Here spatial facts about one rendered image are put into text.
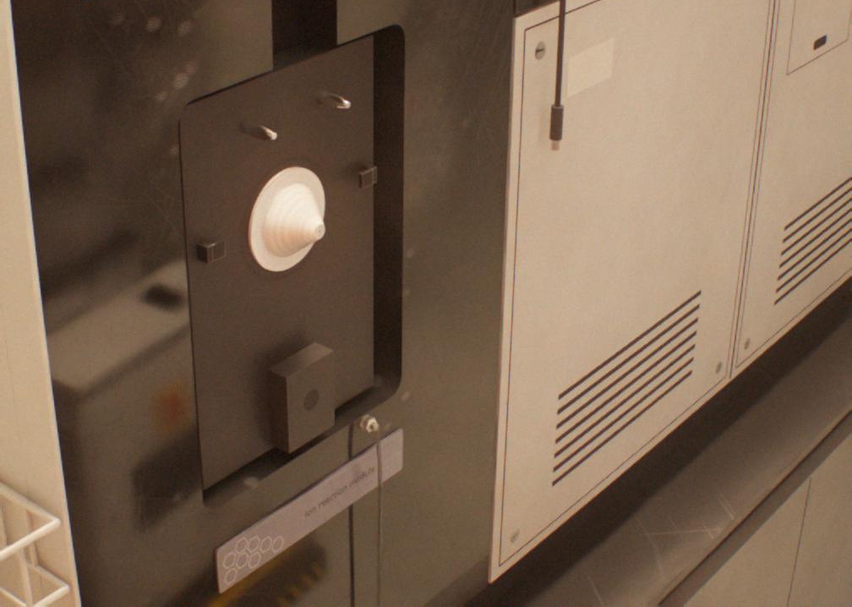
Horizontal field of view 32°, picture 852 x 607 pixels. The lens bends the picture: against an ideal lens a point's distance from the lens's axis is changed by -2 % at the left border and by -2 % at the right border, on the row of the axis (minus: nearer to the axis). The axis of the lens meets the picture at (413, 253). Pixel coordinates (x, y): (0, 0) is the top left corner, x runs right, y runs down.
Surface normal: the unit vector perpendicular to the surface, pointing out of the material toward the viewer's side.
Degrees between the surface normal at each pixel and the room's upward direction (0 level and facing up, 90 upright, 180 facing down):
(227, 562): 90
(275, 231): 86
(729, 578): 90
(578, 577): 0
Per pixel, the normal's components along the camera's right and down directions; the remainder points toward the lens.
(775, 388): 0.01, -0.89
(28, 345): -0.63, 0.35
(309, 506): 0.78, 0.29
